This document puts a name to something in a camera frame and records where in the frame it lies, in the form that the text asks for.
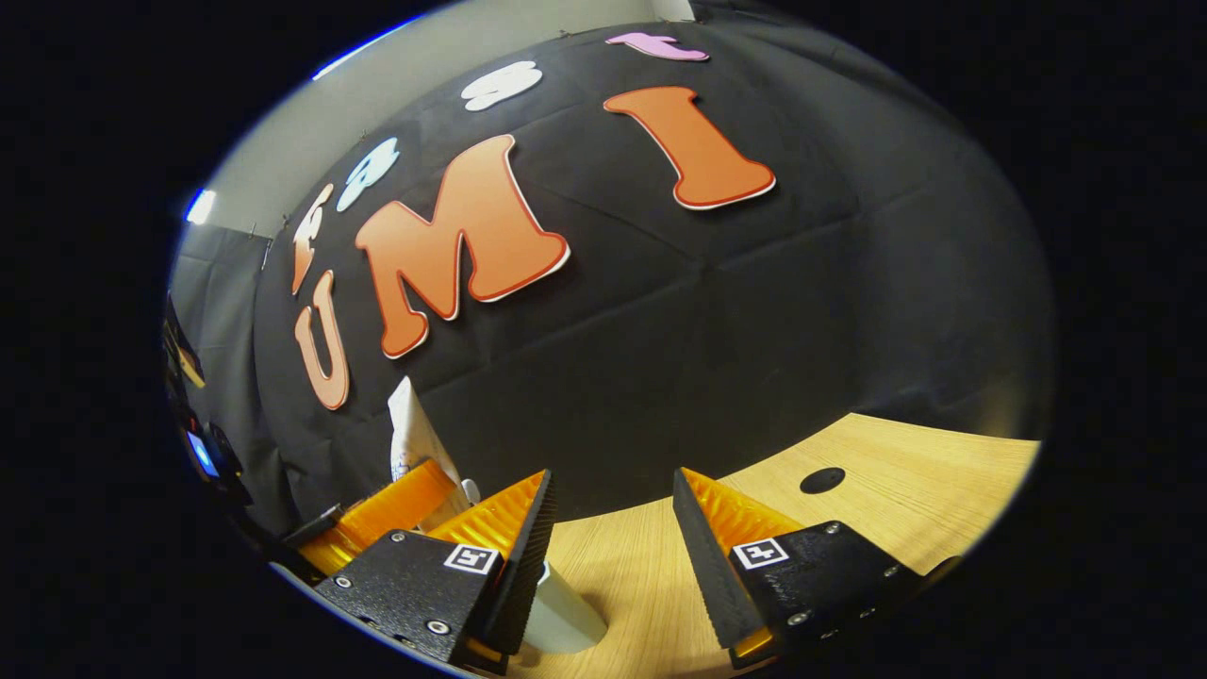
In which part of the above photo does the pale green cup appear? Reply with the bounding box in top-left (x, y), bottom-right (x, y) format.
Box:
top-left (523, 561), bottom-right (609, 656)

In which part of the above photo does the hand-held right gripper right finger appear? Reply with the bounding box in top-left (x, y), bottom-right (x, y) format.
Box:
top-left (671, 467), bottom-right (963, 671)

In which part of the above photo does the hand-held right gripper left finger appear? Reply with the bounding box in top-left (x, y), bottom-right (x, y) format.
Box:
top-left (316, 469), bottom-right (557, 672)

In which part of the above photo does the black backdrop cloth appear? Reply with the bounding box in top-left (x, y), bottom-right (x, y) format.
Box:
top-left (168, 0), bottom-right (1055, 548)

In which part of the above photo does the wooden desktop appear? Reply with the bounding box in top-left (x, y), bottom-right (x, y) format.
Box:
top-left (504, 412), bottom-right (1043, 679)

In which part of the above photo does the white toothpaste tube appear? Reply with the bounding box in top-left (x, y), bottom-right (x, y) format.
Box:
top-left (387, 376), bottom-right (482, 529)

